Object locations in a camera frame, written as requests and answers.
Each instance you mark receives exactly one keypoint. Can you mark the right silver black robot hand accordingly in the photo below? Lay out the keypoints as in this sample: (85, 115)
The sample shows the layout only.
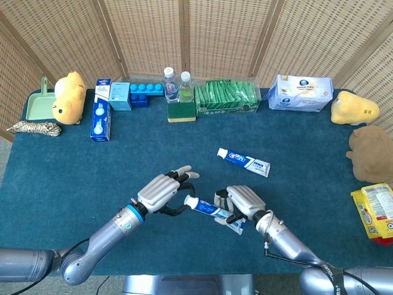
(245, 199)

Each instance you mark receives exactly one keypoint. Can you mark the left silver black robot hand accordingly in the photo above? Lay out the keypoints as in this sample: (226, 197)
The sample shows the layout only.
(159, 190)

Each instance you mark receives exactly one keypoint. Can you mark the blue white Crest toothpaste tube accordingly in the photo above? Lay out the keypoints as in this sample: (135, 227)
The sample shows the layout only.
(208, 209)
(242, 159)

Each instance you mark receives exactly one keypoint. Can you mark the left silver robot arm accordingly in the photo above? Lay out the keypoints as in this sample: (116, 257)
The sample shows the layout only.
(104, 236)

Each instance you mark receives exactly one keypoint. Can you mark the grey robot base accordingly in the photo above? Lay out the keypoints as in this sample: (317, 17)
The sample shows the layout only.
(184, 285)

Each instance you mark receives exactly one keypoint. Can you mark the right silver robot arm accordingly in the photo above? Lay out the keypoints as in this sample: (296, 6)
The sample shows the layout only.
(291, 242)

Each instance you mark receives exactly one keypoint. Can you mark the blue toothpaste carton box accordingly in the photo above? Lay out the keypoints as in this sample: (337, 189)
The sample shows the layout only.
(100, 116)

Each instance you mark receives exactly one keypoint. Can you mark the teal table cloth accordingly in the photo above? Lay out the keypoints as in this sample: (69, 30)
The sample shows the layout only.
(153, 144)

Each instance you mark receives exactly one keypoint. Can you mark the green yellow sponge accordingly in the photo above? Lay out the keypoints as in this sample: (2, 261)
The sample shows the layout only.
(181, 110)

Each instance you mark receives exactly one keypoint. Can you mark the dark blue building block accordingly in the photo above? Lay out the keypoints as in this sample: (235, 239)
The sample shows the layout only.
(139, 101)

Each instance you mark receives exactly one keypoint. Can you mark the light blue small carton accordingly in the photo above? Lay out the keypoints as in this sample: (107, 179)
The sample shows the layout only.
(120, 98)

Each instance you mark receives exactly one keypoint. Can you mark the long light blue building block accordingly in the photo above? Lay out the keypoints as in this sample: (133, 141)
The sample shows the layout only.
(147, 90)

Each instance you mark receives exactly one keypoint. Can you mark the green tea drink bottle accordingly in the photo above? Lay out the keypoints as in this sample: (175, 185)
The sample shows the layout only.
(186, 92)

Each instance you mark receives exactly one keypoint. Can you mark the clear bottle with pink label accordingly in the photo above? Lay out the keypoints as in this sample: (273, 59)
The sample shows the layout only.
(171, 89)

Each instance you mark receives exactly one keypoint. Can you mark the green tea bag box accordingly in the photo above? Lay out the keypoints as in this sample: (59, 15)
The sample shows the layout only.
(227, 95)

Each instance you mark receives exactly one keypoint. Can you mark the white blue tissue pack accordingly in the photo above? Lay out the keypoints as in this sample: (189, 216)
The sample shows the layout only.
(301, 95)

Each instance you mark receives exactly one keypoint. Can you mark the yellow chick plush toy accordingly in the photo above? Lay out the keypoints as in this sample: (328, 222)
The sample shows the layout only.
(69, 104)

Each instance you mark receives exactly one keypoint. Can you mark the yellow snack bag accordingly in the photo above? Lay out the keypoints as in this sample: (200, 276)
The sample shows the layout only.
(374, 209)

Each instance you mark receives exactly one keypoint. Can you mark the brown plush toy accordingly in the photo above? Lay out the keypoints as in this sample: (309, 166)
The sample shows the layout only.
(371, 153)

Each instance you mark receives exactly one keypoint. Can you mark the yellow plush with tag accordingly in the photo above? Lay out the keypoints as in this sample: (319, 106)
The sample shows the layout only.
(353, 107)

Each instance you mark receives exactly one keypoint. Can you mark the light green dustpan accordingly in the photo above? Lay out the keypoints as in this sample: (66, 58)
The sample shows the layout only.
(38, 107)

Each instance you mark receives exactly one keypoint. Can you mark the woven rattan folding screen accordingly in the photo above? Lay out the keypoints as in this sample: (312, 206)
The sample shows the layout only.
(215, 30)

